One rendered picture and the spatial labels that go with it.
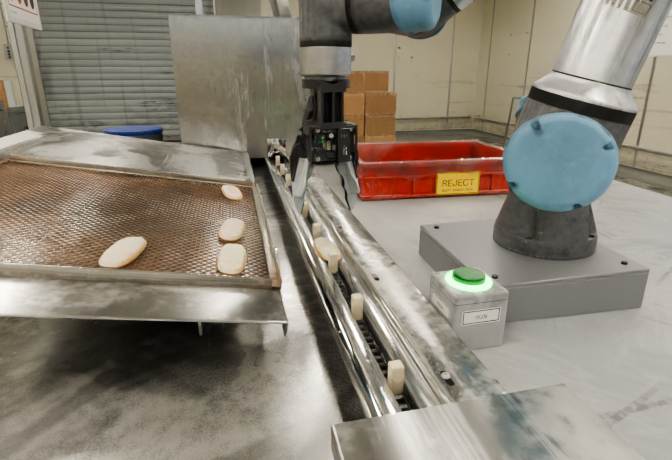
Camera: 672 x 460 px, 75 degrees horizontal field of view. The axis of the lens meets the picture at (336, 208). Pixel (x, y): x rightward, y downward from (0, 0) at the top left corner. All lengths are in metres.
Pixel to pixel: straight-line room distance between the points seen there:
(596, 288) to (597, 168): 0.22
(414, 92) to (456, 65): 0.93
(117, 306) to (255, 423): 0.18
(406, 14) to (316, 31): 0.12
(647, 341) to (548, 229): 0.18
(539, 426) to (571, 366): 0.25
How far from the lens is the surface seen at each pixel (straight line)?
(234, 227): 0.71
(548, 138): 0.54
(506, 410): 0.35
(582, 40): 0.57
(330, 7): 0.63
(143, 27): 7.86
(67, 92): 8.13
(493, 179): 1.26
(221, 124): 1.49
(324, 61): 0.63
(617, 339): 0.68
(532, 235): 0.72
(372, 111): 5.36
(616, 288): 0.73
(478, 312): 0.55
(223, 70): 1.48
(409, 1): 0.60
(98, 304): 0.51
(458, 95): 8.85
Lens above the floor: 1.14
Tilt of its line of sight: 17 degrees down
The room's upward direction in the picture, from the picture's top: straight up
